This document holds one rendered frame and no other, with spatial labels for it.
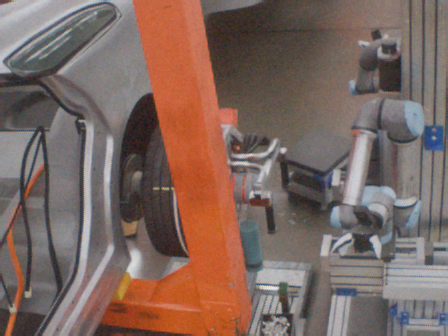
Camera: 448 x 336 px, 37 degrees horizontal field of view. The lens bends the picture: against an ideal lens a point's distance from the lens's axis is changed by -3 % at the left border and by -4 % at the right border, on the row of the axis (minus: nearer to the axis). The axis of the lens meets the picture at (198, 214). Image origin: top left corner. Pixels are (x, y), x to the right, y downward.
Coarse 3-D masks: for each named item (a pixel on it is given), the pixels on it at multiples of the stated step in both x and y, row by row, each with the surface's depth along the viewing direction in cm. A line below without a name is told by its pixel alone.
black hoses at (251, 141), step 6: (246, 138) 309; (252, 138) 308; (258, 138) 307; (264, 138) 312; (246, 144) 308; (252, 144) 307; (258, 144) 307; (264, 144) 315; (246, 150) 307; (252, 150) 307
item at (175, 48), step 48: (144, 0) 198; (192, 0) 203; (144, 48) 208; (192, 48) 205; (192, 96) 215; (192, 144) 226; (192, 192) 239; (192, 240) 254; (240, 240) 267; (240, 288) 272
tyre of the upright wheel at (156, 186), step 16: (160, 128) 300; (160, 144) 293; (144, 160) 292; (160, 160) 290; (144, 176) 291; (160, 176) 289; (144, 192) 291; (160, 192) 289; (144, 208) 293; (160, 208) 290; (176, 208) 288; (160, 224) 294; (160, 240) 301; (176, 240) 298; (176, 256) 313
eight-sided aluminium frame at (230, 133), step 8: (224, 128) 303; (232, 128) 306; (224, 136) 297; (232, 136) 310; (240, 136) 320; (232, 144) 326; (240, 144) 324; (240, 152) 327; (240, 168) 338; (240, 216) 333
